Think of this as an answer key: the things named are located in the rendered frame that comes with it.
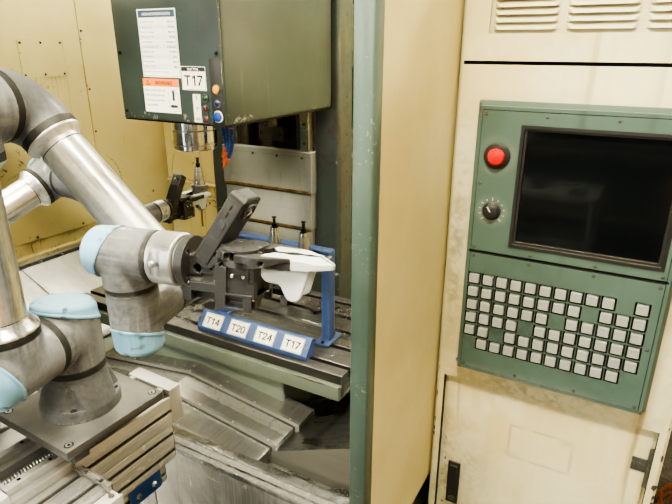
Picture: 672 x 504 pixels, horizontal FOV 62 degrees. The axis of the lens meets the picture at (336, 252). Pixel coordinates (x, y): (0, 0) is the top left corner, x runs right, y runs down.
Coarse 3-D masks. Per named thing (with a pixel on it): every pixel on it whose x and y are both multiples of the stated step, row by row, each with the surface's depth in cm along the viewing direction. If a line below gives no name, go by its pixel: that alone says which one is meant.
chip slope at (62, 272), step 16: (48, 256) 271; (64, 256) 278; (32, 272) 262; (48, 272) 265; (64, 272) 269; (80, 272) 273; (32, 288) 254; (48, 288) 257; (64, 288) 261; (80, 288) 265
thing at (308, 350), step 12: (204, 312) 197; (216, 312) 195; (228, 324) 192; (252, 324) 188; (264, 324) 187; (228, 336) 190; (252, 336) 186; (276, 336) 183; (300, 336) 179; (264, 348) 184; (276, 348) 181; (312, 348) 179
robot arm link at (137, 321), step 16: (160, 288) 85; (176, 288) 88; (112, 304) 79; (128, 304) 79; (144, 304) 80; (160, 304) 83; (176, 304) 87; (112, 320) 80; (128, 320) 79; (144, 320) 80; (160, 320) 83; (112, 336) 82; (128, 336) 80; (144, 336) 81; (160, 336) 84; (128, 352) 81; (144, 352) 82
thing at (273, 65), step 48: (144, 0) 171; (192, 0) 162; (240, 0) 166; (288, 0) 187; (192, 48) 168; (240, 48) 170; (288, 48) 191; (144, 96) 183; (192, 96) 173; (240, 96) 173; (288, 96) 196
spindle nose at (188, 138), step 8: (176, 128) 197; (184, 128) 196; (192, 128) 196; (200, 128) 197; (208, 128) 199; (176, 136) 199; (184, 136) 197; (192, 136) 197; (200, 136) 198; (208, 136) 200; (216, 136) 204; (176, 144) 200; (184, 144) 198; (192, 144) 198; (200, 144) 199; (208, 144) 200; (216, 144) 205
